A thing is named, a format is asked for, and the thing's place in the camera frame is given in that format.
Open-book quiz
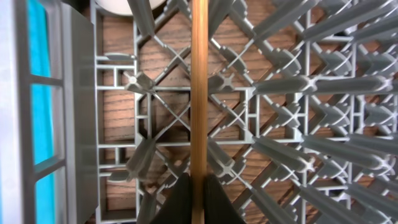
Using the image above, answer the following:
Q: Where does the teal plastic tray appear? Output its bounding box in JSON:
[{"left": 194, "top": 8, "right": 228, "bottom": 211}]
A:
[{"left": 1, "top": 1, "right": 62, "bottom": 223}]

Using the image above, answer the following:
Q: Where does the wooden chopstick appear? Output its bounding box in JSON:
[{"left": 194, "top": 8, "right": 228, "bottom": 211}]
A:
[{"left": 190, "top": 0, "right": 208, "bottom": 224}]

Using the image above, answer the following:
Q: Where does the grey plastic dish rack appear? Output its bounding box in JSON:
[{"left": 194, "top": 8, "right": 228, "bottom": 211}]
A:
[{"left": 0, "top": 0, "right": 398, "bottom": 224}]

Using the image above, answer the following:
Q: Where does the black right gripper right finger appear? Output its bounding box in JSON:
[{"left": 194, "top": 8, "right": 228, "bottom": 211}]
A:
[{"left": 203, "top": 174, "right": 246, "bottom": 224}]

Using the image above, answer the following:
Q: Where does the white paper cup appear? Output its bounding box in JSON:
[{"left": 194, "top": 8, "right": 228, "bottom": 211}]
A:
[{"left": 95, "top": 0, "right": 165, "bottom": 16}]

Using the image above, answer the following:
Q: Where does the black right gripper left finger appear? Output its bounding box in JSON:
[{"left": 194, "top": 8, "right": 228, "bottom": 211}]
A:
[{"left": 150, "top": 173, "right": 192, "bottom": 224}]

